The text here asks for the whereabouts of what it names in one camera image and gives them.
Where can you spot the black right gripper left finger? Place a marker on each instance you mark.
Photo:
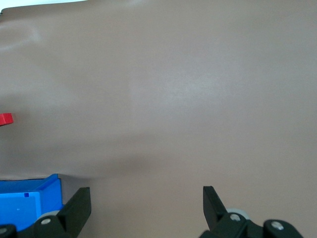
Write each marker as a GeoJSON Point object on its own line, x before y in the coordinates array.
{"type": "Point", "coordinates": [71, 213]}

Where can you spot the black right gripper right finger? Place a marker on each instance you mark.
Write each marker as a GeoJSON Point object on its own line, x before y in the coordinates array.
{"type": "Point", "coordinates": [215, 215]}

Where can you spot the red cube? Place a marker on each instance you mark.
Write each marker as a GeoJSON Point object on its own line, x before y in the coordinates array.
{"type": "Point", "coordinates": [6, 119]}

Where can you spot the blue plastic storage bin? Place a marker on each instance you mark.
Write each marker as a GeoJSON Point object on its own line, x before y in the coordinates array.
{"type": "Point", "coordinates": [19, 205]}

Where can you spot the brown table mat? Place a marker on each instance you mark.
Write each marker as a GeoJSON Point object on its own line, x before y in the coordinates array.
{"type": "Point", "coordinates": [173, 99]}

